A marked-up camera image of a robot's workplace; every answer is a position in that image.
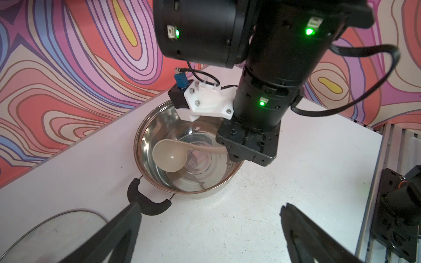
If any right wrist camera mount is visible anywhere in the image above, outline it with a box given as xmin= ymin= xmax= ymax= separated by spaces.
xmin=168 ymin=68 xmax=238 ymax=122

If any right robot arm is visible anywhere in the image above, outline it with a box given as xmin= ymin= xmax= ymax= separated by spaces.
xmin=153 ymin=1 xmax=400 ymax=166

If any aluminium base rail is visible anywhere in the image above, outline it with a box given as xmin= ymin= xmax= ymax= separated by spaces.
xmin=355 ymin=123 xmax=421 ymax=263

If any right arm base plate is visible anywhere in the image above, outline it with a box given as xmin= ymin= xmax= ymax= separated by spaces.
xmin=371 ymin=165 xmax=421 ymax=263

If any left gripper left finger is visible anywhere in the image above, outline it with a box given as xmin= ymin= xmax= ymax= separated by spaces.
xmin=62 ymin=203 xmax=141 ymax=263

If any glass pot lid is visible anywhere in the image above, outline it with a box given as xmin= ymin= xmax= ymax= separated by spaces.
xmin=1 ymin=209 xmax=109 ymax=263

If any cream plastic ladle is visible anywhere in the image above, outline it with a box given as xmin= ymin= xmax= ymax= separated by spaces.
xmin=152 ymin=139 xmax=228 ymax=173

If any stainless steel pot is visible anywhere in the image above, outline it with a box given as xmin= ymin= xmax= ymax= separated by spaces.
xmin=127 ymin=100 xmax=243 ymax=216

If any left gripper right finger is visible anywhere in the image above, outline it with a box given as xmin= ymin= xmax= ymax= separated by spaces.
xmin=280 ymin=203 xmax=360 ymax=263

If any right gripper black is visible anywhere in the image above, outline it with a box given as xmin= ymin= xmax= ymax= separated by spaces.
xmin=216 ymin=118 xmax=281 ymax=166

